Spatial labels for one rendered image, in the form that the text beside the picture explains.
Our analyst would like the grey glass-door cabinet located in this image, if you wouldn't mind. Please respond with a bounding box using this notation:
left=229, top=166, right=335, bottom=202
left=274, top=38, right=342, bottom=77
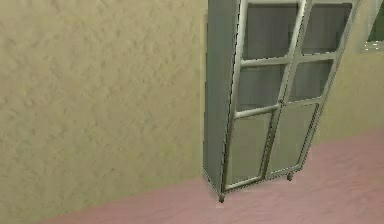
left=202, top=0, right=362, bottom=204

